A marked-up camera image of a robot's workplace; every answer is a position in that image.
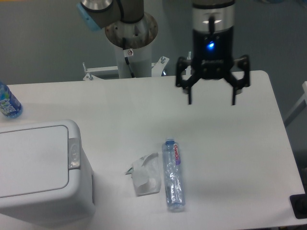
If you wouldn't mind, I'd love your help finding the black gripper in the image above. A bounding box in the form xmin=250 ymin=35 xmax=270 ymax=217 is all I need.
xmin=175 ymin=4 xmax=251 ymax=106

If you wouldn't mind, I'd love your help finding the white push-lid trash can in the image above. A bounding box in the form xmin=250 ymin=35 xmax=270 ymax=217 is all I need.
xmin=0 ymin=120 xmax=95 ymax=226

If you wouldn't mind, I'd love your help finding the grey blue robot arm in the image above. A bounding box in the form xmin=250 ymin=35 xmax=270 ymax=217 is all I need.
xmin=77 ymin=0 xmax=250 ymax=104

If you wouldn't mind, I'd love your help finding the crumpled clear plastic wrapper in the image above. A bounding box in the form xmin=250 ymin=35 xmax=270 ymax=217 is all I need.
xmin=125 ymin=152 xmax=162 ymax=196

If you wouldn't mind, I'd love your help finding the clear empty plastic bottle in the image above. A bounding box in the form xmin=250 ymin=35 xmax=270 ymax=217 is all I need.
xmin=162 ymin=138 xmax=186 ymax=212

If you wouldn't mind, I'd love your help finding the black clamp at table edge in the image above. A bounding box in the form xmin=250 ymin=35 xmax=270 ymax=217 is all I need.
xmin=290 ymin=194 xmax=307 ymax=219

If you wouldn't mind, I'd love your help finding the blue labelled water bottle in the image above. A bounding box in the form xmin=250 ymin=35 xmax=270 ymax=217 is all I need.
xmin=0 ymin=82 xmax=23 ymax=118

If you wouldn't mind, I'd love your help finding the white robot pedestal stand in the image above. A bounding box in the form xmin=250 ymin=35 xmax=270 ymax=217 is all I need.
xmin=83 ymin=45 xmax=170 ymax=81

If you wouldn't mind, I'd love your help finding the black cable on pedestal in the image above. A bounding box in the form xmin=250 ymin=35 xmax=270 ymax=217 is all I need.
xmin=122 ymin=37 xmax=135 ymax=79

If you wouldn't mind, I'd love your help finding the white frame at right edge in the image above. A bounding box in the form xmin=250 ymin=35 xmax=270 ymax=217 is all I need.
xmin=283 ymin=81 xmax=307 ymax=127

